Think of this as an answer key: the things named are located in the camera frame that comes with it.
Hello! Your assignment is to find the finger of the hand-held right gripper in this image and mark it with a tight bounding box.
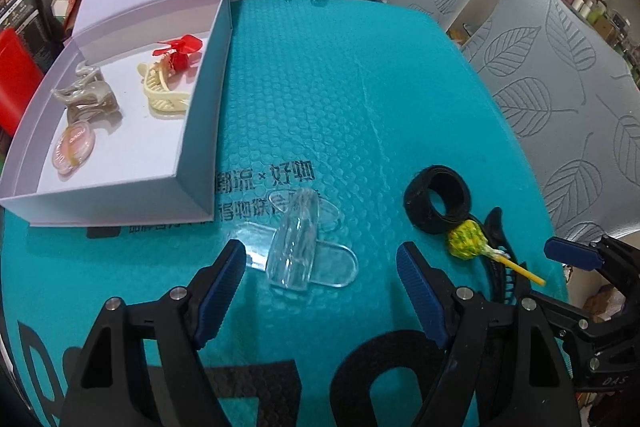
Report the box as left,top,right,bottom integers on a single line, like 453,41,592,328
544,234,640,293
530,299,621,358

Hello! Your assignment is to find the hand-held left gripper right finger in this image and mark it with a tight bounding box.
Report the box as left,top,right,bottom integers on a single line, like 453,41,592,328
396,241,581,427

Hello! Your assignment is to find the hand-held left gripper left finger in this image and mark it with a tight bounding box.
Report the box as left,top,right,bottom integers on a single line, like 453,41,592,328
60,239,248,427

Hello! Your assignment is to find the yellow lollipop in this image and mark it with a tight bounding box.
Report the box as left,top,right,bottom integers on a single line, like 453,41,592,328
446,219,547,286

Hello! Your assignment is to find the black hair claw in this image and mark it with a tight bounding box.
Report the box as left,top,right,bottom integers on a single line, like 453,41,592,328
480,207,523,308

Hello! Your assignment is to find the black hair band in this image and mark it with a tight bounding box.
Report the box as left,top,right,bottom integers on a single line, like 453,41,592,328
404,166,472,235

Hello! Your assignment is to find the clear plastic hair clip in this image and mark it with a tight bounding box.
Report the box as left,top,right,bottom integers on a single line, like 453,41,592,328
227,187,360,294

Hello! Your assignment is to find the white gift box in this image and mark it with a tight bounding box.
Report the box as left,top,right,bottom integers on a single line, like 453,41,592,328
0,0,241,228

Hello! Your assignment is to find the cream hair claw red flower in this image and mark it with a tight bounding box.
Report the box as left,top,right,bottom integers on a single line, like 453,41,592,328
136,33,203,118

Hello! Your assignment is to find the pink round hair clip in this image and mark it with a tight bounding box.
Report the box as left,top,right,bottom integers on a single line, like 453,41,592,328
50,119,96,175

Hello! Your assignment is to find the marbled beige wavy hair claw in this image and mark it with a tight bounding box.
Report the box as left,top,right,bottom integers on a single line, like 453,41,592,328
50,61,123,138

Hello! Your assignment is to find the teal printed bubble mailer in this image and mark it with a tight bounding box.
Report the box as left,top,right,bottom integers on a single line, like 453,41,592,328
0,0,571,427

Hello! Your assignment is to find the red canister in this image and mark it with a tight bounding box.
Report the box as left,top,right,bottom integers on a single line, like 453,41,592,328
0,27,43,138

